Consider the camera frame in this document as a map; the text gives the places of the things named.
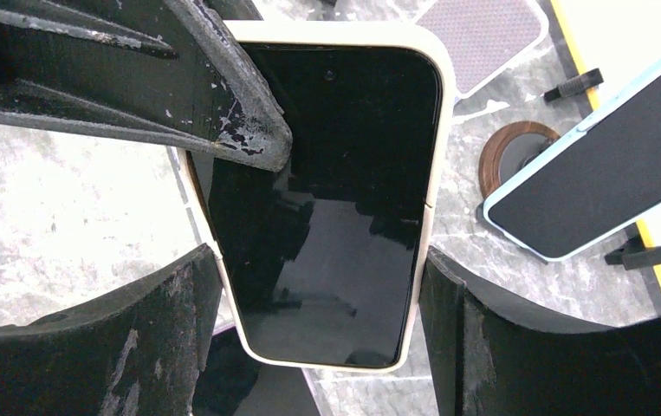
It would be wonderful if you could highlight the beige pink case phone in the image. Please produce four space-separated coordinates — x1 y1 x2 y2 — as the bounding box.
180 20 457 373

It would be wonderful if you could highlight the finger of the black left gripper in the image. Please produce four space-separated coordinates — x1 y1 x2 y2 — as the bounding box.
0 1 292 172

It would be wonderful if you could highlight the black whiteboard foot clip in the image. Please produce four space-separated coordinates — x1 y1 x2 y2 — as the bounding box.
604 236 661 270
543 68 604 103

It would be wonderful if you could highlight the silver metal phone stand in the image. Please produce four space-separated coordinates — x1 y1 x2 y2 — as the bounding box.
414 0 549 100

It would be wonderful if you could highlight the lilac case phone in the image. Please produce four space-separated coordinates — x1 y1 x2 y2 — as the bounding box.
192 326 321 416

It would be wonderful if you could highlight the blue case phone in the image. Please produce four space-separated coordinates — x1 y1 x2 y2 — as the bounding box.
479 70 661 262

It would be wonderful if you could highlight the yellow framed whiteboard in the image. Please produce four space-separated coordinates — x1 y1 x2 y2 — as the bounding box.
548 0 661 314

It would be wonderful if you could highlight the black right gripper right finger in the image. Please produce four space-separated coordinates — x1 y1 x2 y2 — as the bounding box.
419 247 661 415

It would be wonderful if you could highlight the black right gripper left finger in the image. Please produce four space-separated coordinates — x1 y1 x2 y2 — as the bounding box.
0 245 222 415

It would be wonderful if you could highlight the wooden round phone stand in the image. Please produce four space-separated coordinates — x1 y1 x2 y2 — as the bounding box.
478 121 561 198

